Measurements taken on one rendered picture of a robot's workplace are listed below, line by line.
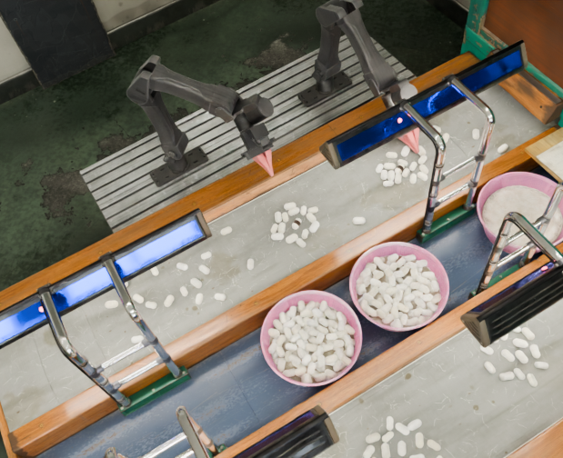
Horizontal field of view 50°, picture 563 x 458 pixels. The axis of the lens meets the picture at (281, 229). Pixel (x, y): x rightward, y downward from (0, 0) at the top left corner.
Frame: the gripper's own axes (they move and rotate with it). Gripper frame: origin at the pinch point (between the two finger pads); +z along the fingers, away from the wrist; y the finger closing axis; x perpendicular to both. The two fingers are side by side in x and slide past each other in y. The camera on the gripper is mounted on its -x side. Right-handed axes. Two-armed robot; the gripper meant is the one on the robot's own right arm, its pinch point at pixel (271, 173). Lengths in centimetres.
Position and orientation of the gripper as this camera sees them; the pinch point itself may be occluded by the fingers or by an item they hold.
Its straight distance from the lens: 178.2
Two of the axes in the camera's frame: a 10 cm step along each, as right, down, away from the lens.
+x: -2.4, -0.5, 9.7
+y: 8.6, -4.7, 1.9
